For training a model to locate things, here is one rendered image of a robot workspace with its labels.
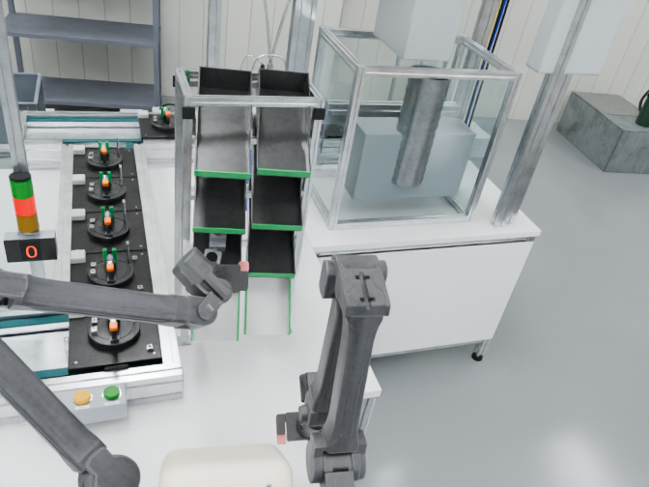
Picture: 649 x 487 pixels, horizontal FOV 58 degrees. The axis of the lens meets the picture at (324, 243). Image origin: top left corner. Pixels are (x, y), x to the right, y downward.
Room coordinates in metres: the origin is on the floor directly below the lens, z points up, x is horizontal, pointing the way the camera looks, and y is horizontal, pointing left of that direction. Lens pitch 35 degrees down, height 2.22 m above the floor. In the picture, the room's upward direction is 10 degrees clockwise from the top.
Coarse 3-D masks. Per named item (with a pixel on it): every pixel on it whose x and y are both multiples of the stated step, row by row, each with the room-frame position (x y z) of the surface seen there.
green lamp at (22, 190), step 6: (30, 180) 1.20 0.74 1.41; (12, 186) 1.18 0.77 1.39; (18, 186) 1.18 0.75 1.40; (24, 186) 1.18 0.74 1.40; (30, 186) 1.20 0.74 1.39; (12, 192) 1.18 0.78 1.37; (18, 192) 1.18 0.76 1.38; (24, 192) 1.18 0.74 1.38; (30, 192) 1.19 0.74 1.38; (18, 198) 1.18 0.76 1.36; (24, 198) 1.18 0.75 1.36
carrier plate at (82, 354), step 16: (80, 320) 1.19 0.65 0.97; (80, 336) 1.13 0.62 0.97; (144, 336) 1.17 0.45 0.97; (80, 352) 1.08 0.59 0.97; (96, 352) 1.09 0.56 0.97; (112, 352) 1.10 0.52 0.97; (128, 352) 1.11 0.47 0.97; (144, 352) 1.12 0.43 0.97; (160, 352) 1.13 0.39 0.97; (80, 368) 1.02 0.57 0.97; (96, 368) 1.04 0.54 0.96
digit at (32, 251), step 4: (20, 244) 1.17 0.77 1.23; (24, 244) 1.17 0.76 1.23; (28, 244) 1.17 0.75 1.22; (32, 244) 1.18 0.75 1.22; (36, 244) 1.18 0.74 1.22; (40, 244) 1.19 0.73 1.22; (20, 248) 1.17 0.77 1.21; (24, 248) 1.17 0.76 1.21; (28, 248) 1.17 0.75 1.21; (32, 248) 1.18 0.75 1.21; (36, 248) 1.18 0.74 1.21; (40, 248) 1.18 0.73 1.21; (24, 252) 1.17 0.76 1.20; (28, 252) 1.17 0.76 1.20; (32, 252) 1.18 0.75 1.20; (36, 252) 1.18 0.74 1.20; (40, 252) 1.18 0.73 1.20; (24, 256) 1.17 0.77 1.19; (28, 256) 1.17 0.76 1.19; (32, 256) 1.18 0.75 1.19; (36, 256) 1.18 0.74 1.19; (40, 256) 1.18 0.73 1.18; (24, 260) 1.17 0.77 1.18
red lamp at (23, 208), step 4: (32, 196) 1.20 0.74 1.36; (16, 200) 1.18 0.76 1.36; (20, 200) 1.18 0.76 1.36; (24, 200) 1.18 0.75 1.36; (28, 200) 1.19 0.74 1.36; (32, 200) 1.20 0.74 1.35; (16, 204) 1.18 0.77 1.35; (20, 204) 1.18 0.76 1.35; (24, 204) 1.18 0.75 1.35; (28, 204) 1.18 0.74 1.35; (32, 204) 1.19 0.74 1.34; (16, 208) 1.18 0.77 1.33; (20, 208) 1.18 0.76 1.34; (24, 208) 1.18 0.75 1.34; (28, 208) 1.18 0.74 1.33; (32, 208) 1.19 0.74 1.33; (36, 208) 1.21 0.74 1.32; (16, 212) 1.18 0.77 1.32; (20, 212) 1.18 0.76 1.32; (24, 212) 1.18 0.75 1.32; (28, 212) 1.18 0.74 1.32; (32, 212) 1.19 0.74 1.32
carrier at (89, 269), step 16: (80, 256) 1.44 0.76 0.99; (96, 256) 1.48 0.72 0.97; (112, 256) 1.41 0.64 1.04; (128, 256) 1.45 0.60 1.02; (144, 256) 1.52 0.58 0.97; (80, 272) 1.39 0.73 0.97; (96, 272) 1.38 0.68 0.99; (128, 272) 1.41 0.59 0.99; (144, 272) 1.44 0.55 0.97; (128, 288) 1.36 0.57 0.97; (144, 288) 1.37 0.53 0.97
